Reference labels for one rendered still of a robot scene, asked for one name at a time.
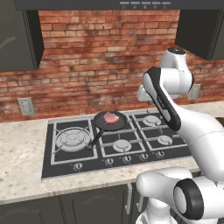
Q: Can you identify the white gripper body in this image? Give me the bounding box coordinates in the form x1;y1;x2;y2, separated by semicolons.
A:
136;84;153;103

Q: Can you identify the silver cupboard handle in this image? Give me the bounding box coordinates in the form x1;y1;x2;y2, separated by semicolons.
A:
136;194;144;214
124;183;133;216

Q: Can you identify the black frying pan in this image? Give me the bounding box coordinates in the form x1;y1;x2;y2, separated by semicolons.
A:
87;110;129;151

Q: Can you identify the dark range hood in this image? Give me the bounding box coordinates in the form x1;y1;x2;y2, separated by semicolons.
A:
12;0;224;11

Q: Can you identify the grey wall socket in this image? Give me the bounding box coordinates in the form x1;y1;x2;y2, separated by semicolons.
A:
187;83;202;102
17;97;36;117

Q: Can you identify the black gas hob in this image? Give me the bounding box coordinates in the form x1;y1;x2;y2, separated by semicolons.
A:
41;108;194;179

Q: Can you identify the dark wall cupboard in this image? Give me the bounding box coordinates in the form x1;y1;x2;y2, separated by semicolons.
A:
0;0;46;73
174;10;224;61

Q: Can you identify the pink raw steak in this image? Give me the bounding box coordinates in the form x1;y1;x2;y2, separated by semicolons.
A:
103;111;120;126

